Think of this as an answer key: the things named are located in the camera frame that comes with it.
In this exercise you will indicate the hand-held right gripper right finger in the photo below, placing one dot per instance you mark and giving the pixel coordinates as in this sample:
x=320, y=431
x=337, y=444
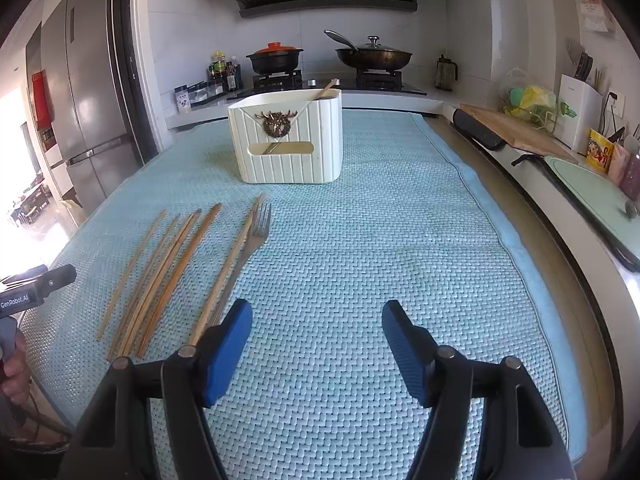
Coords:
x=406, y=355

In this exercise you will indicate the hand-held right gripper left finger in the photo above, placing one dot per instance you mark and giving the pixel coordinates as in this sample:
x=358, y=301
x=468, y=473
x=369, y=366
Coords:
x=227, y=355

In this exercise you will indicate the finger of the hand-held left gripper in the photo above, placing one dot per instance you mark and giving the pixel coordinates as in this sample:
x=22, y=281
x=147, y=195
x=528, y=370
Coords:
x=60, y=277

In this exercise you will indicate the wooden chopstick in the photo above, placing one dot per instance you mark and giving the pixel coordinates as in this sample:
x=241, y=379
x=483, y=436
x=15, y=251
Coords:
x=134, y=272
x=185, y=270
x=146, y=282
x=327, y=88
x=159, y=282
x=229, y=265
x=169, y=280

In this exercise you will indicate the metal fork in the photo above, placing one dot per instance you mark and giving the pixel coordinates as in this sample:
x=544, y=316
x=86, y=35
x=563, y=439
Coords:
x=254, y=242

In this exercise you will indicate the white ribbed utensil holder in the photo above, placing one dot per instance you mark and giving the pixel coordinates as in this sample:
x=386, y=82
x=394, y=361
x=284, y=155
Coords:
x=300, y=160

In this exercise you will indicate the person's left hand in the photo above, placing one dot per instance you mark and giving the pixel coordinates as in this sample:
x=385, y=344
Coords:
x=12, y=377

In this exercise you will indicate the light blue woven mat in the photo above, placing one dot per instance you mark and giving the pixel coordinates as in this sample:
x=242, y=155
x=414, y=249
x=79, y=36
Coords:
x=350, y=260

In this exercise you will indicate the red hanging ornament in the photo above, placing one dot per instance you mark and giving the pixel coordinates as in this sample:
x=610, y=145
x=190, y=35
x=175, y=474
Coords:
x=41, y=95

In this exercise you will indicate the grey refrigerator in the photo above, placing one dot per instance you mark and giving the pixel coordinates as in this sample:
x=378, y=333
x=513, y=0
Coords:
x=90, y=85

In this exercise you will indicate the white label spice jar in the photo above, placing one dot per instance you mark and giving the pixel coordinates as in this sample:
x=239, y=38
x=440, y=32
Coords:
x=182, y=99

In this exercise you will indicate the black oblong pad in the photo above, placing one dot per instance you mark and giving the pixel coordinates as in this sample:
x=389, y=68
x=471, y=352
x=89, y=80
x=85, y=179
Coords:
x=480, y=127

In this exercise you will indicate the pale green cutting board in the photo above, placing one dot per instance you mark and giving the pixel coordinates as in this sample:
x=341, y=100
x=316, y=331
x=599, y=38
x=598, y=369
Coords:
x=595, y=195

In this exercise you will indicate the wooden cutting board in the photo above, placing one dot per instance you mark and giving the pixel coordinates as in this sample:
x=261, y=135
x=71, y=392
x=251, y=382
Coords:
x=525, y=132

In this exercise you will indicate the dark sauce bottle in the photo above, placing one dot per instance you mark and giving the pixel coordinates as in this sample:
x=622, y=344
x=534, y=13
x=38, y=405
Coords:
x=231, y=75

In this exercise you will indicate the yellow printed cup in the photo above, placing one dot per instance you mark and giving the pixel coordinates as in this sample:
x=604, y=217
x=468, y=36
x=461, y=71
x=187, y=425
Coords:
x=600, y=152

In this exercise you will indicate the black gas stove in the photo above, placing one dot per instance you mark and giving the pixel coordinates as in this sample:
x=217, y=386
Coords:
x=325, y=84

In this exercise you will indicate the dark glass jug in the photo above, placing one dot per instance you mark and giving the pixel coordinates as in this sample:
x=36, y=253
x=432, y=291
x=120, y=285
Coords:
x=446, y=74

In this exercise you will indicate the plastic bag with sponges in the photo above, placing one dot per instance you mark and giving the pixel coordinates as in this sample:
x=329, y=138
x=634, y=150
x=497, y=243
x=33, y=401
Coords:
x=530, y=97

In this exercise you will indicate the pink container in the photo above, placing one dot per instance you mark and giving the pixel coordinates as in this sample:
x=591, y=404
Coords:
x=631, y=170

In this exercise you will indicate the black wok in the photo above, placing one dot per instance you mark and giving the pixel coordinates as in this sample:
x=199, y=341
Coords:
x=375, y=60

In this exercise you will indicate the black clay pot orange lid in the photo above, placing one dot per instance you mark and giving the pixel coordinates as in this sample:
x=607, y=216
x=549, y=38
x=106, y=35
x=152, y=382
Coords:
x=275, y=60

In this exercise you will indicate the white knife block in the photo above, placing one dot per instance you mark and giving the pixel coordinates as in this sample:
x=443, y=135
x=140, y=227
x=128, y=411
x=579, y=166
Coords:
x=580, y=110

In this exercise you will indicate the glass wok lid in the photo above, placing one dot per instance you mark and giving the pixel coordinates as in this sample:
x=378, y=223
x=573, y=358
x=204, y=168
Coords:
x=372, y=46

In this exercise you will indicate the white wall outlet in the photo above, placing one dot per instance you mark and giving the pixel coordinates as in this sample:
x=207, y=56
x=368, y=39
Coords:
x=616, y=105

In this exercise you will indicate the wall calendar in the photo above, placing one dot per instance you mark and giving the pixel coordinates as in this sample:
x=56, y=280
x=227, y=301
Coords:
x=597, y=10

